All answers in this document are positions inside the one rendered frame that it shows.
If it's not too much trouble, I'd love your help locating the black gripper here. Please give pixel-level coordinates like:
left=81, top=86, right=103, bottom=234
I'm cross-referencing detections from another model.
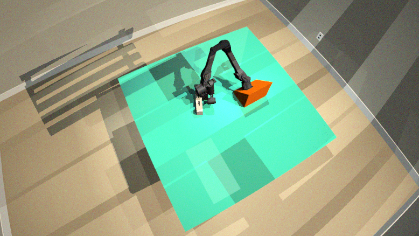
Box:
left=206, top=88, right=216, bottom=105

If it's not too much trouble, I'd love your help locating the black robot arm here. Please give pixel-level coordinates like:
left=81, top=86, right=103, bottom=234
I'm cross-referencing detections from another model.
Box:
left=195, top=40, right=253, bottom=97

